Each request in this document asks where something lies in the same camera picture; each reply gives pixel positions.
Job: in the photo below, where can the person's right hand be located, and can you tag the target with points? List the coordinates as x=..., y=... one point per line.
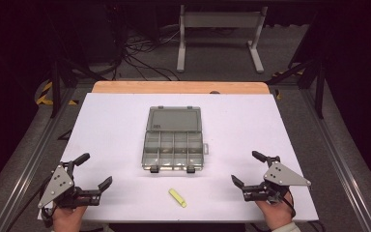
x=278, y=212

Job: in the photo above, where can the yellow black floor tape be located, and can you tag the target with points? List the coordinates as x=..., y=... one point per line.
x=45, y=96

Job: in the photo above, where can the small yellow tube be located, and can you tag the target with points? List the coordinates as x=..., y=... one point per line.
x=177, y=197

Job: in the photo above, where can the person's left hand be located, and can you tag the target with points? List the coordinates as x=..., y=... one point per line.
x=67, y=219

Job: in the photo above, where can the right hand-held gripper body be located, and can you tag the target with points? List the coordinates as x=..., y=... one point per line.
x=281, y=177

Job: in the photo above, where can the aluminium frame rail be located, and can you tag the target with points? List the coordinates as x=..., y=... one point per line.
x=341, y=167
x=29, y=164

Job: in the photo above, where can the black metal stand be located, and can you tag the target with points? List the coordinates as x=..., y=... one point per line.
x=55, y=87
x=319, y=87

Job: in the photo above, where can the white metal stand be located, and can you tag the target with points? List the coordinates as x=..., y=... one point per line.
x=220, y=20

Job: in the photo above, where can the person's white right sleeve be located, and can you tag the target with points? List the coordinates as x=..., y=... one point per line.
x=288, y=227

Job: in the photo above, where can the white table mat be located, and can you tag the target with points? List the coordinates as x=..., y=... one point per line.
x=116, y=129

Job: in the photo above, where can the clear plastic compartment box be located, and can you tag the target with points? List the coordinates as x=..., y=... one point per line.
x=173, y=141

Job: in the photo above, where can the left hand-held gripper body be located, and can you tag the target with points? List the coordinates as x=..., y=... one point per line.
x=59, y=185

